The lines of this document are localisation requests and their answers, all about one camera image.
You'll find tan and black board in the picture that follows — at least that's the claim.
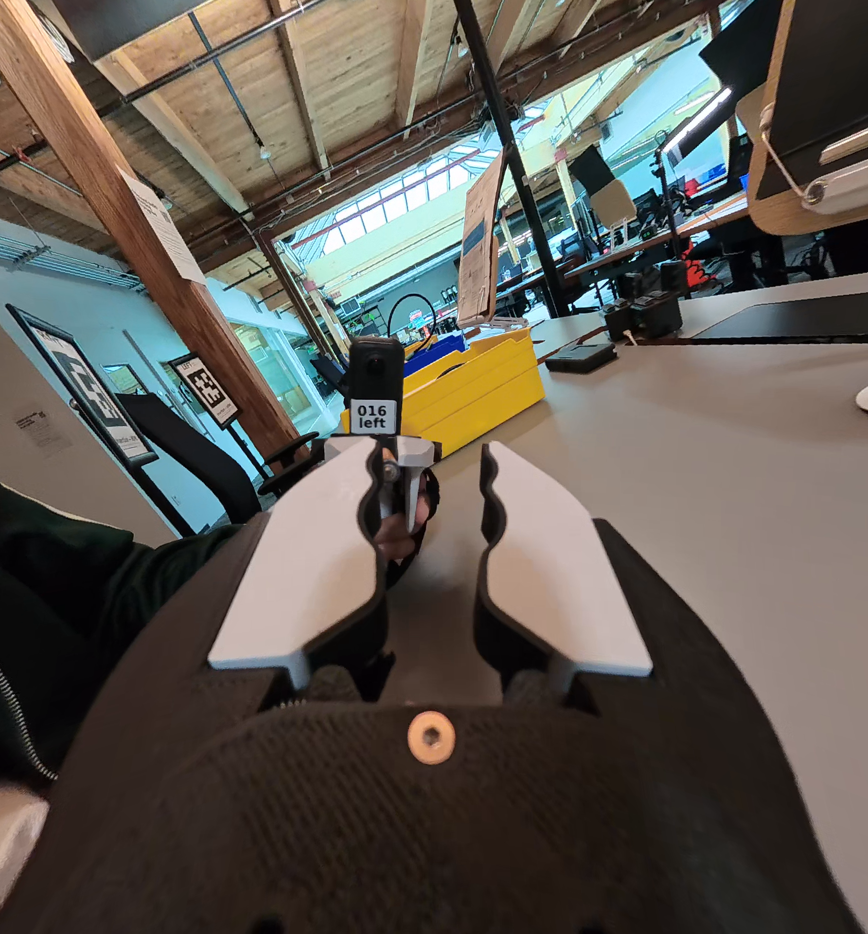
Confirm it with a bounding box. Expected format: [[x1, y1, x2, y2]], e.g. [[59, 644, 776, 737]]
[[568, 144, 638, 247]]

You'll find person's left hand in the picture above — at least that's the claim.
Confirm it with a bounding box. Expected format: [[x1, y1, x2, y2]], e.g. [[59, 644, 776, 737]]
[[372, 474, 442, 561]]

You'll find yellow plastic bin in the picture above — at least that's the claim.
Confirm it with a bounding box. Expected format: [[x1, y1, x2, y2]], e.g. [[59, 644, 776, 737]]
[[340, 328, 547, 461]]

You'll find black lamp with light bar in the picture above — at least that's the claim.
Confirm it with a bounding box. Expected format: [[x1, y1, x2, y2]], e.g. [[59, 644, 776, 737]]
[[655, 86, 735, 261]]

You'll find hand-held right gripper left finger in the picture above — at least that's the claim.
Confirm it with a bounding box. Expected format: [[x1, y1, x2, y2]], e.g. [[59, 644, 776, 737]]
[[208, 440, 391, 692]]

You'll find printed cardboard panel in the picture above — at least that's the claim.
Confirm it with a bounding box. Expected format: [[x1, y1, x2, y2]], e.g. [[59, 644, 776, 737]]
[[456, 149, 508, 331]]

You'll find wooden pillar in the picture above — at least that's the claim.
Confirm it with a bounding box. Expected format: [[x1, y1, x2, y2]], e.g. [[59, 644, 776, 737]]
[[0, 0, 311, 458]]

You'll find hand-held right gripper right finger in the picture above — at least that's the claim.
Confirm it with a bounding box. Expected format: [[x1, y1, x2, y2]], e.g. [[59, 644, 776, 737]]
[[475, 441, 655, 696]]

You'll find black flat box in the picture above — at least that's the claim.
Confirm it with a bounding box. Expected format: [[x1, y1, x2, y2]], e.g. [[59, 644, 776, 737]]
[[544, 342, 618, 375]]

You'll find blue plastic bin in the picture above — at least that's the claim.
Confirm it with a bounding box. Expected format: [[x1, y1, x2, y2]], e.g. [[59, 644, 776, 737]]
[[403, 333, 468, 379]]

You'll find small framed marker sign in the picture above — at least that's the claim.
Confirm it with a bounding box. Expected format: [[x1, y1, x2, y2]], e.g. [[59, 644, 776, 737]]
[[167, 353, 272, 484]]

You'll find grey desk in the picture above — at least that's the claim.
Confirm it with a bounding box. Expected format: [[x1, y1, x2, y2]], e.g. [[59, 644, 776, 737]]
[[386, 281, 868, 934]]

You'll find black desk mat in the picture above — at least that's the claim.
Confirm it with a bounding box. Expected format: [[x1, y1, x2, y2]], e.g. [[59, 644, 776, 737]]
[[685, 298, 868, 344]]

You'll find slim wooden post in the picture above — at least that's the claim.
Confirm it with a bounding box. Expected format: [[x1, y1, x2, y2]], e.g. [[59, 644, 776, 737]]
[[259, 233, 341, 360]]

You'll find black office chair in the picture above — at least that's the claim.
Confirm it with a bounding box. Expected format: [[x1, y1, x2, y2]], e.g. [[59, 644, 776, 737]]
[[116, 393, 323, 524]]

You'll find large framed marker sign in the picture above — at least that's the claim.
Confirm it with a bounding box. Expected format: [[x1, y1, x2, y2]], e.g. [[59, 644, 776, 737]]
[[7, 304, 195, 539]]

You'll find white paper notice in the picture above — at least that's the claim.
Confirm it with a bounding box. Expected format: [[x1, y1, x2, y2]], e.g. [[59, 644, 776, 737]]
[[115, 163, 209, 286]]

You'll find black looped cable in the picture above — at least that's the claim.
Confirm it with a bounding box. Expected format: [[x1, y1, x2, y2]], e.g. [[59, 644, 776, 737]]
[[388, 293, 437, 345]]

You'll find black steel pole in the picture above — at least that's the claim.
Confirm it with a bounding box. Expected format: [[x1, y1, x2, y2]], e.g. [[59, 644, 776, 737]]
[[451, 0, 570, 319]]

